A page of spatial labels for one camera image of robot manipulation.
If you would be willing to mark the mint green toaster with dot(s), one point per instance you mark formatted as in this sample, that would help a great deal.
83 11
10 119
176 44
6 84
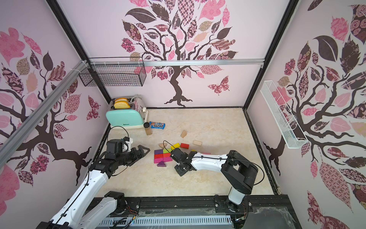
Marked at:
131 118

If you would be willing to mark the black wire basket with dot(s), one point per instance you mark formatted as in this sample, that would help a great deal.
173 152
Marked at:
124 71

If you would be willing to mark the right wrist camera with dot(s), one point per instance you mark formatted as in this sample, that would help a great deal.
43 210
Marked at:
177 160

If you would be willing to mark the lime green block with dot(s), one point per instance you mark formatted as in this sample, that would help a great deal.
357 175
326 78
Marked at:
167 151

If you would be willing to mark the beige rectangular block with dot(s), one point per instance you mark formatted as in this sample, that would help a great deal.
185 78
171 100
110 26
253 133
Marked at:
197 143

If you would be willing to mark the yellow toast back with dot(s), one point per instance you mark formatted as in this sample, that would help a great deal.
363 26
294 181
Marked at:
121 100

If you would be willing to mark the yellow toast front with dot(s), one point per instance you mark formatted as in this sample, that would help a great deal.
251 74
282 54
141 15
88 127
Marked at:
121 105

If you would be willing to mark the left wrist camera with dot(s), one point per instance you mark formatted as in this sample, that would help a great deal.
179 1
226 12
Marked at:
120 144

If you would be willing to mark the yellow block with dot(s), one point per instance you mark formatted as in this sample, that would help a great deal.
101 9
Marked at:
175 146

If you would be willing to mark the blue candy bag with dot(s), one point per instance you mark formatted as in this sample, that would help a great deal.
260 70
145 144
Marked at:
157 125

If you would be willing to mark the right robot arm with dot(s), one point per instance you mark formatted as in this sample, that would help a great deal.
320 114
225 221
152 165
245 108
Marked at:
239 171

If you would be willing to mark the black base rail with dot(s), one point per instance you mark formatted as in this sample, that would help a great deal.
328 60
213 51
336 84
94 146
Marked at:
256 212

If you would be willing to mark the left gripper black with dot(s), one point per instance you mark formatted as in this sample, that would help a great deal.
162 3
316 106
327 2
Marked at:
137 157

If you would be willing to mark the purple rectangular block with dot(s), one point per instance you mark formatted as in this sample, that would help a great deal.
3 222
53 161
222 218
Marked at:
160 151

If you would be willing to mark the purple triangle block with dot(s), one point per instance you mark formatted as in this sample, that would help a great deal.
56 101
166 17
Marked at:
161 164

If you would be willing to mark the white slotted cable duct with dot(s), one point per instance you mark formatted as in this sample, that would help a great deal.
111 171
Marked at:
165 222

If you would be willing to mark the natural wood triangle block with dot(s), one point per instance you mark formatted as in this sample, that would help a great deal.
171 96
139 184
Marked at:
163 145

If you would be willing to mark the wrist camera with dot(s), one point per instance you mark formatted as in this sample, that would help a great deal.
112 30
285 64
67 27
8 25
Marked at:
177 160
120 144

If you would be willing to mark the magenta block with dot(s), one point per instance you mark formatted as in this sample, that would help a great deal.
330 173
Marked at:
167 159
158 160

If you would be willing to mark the white wire shelf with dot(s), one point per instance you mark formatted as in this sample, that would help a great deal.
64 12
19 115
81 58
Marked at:
276 98

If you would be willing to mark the yellow toast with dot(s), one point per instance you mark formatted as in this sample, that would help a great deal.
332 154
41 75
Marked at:
121 100
121 105

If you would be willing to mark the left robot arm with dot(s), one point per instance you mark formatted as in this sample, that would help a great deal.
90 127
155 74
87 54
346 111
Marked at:
74 214

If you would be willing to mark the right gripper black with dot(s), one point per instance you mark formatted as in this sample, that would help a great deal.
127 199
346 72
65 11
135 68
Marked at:
179 160

